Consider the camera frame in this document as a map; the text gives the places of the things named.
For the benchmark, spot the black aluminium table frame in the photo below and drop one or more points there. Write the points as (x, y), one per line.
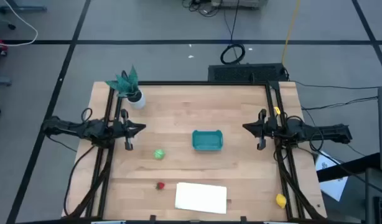
(209, 83)

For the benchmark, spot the grey chair leg with caster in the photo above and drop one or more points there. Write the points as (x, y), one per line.
(11, 26)

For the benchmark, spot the black desk beam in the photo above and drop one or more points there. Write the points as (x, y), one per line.
(349, 166)

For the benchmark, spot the grey equipment box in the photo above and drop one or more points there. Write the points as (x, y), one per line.
(240, 3)

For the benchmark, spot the white folded cloth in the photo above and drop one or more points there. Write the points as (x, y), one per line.
(200, 197)

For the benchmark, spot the green plant in white pot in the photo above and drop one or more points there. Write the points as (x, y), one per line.
(136, 99)

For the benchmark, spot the black perforated computer case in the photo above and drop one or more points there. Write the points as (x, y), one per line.
(247, 73)

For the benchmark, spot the white paper sheet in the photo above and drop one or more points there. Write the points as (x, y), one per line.
(334, 186)

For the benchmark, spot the grey furniture foot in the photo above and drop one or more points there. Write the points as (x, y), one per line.
(1, 81)

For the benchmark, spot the teal plastic tupperware container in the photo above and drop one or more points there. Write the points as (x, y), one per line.
(207, 140)

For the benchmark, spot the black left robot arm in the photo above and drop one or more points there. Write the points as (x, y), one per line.
(69, 127)

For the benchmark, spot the green round toy produce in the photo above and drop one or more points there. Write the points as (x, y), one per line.
(159, 154)

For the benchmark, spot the yellow toy lemon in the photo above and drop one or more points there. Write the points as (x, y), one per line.
(281, 201)

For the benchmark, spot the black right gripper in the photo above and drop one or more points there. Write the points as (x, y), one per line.
(262, 129)

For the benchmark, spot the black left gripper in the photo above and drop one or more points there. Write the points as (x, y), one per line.
(126, 130)

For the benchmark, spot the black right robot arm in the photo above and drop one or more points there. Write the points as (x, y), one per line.
(328, 132)

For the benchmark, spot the red toy strawberry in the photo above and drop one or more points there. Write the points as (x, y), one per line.
(160, 186)

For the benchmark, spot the grey furniture base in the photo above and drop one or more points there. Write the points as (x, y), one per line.
(23, 8)

